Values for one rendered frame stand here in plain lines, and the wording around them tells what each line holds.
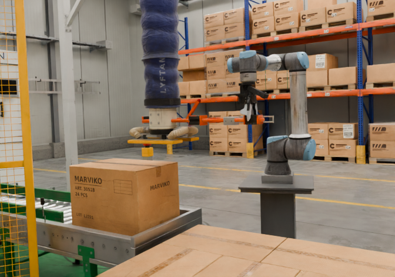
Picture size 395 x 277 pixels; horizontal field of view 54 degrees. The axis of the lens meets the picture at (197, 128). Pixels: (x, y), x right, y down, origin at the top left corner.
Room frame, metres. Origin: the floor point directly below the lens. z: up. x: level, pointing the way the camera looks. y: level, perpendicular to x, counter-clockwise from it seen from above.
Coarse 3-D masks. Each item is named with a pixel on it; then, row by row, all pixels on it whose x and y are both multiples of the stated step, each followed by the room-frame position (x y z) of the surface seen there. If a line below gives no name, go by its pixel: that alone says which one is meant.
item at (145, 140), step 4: (144, 136) 2.35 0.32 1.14; (164, 136) 2.27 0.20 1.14; (128, 140) 2.36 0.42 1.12; (132, 140) 2.35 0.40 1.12; (136, 140) 2.33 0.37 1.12; (140, 140) 2.32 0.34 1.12; (144, 140) 2.31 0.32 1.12; (148, 140) 2.30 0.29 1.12; (152, 140) 2.29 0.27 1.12; (156, 140) 2.27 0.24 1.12; (160, 140) 2.26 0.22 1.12; (164, 140) 2.24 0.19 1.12; (168, 140) 2.23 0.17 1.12; (172, 140) 2.23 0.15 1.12; (176, 140) 2.24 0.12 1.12; (180, 140) 2.26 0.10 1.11; (172, 144) 2.20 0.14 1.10
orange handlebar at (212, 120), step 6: (144, 120) 2.44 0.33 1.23; (174, 120) 2.33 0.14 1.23; (180, 120) 2.30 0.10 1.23; (186, 120) 2.28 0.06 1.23; (204, 120) 2.22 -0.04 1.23; (210, 120) 2.20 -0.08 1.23; (216, 120) 2.18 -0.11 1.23; (222, 120) 2.16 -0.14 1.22; (234, 120) 2.12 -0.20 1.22; (240, 120) 2.10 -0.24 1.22; (264, 120) 2.07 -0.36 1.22
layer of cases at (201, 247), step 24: (168, 240) 2.21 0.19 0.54; (192, 240) 2.19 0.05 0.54; (216, 240) 2.18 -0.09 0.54; (240, 240) 2.16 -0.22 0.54; (264, 240) 2.15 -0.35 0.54; (288, 240) 2.14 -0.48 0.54; (120, 264) 1.87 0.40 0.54; (144, 264) 1.86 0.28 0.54; (168, 264) 1.85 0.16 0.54; (192, 264) 1.84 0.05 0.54; (216, 264) 1.83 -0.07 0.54; (240, 264) 1.82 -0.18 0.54; (264, 264) 1.81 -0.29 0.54; (288, 264) 1.80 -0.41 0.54; (312, 264) 1.79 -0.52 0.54; (336, 264) 1.78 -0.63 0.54; (360, 264) 1.77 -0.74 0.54; (384, 264) 1.77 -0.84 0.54
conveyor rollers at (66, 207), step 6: (0, 198) 3.53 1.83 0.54; (6, 198) 3.50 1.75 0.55; (12, 198) 3.46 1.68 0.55; (18, 198) 3.49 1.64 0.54; (24, 198) 3.45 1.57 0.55; (36, 198) 3.45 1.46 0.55; (24, 204) 3.25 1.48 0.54; (36, 204) 3.24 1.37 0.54; (48, 204) 3.23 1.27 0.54; (54, 204) 3.19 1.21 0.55; (60, 204) 3.22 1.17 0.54; (66, 204) 3.18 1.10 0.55; (60, 210) 3.01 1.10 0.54; (66, 210) 2.97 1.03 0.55; (66, 216) 2.84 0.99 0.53; (66, 222) 2.63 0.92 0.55
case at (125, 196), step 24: (72, 168) 2.53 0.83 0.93; (96, 168) 2.41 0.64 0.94; (120, 168) 2.34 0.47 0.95; (144, 168) 2.31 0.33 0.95; (168, 168) 2.47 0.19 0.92; (72, 192) 2.54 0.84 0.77; (96, 192) 2.41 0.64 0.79; (120, 192) 2.30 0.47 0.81; (144, 192) 2.27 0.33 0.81; (168, 192) 2.46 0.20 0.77; (72, 216) 2.55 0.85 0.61; (96, 216) 2.42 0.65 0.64; (120, 216) 2.30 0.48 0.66; (144, 216) 2.26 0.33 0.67; (168, 216) 2.45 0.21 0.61
